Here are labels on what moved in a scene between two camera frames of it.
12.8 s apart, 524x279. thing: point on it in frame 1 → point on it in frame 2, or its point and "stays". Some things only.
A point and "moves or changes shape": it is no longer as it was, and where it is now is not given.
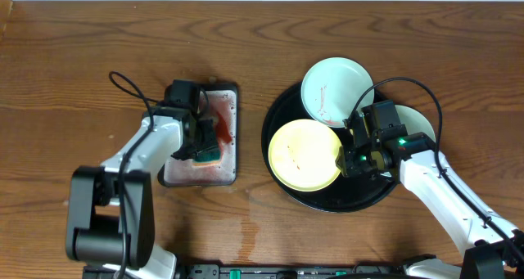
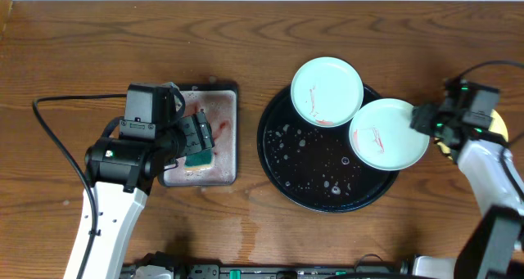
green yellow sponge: x=208 y=157 moves or changes shape
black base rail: x=268 y=272 stays
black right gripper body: x=362 y=161 → x=433 y=123
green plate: x=332 y=87 moves or changes shape
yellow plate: x=302 y=155 → x=497 y=128
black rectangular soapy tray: x=223 y=105 stays
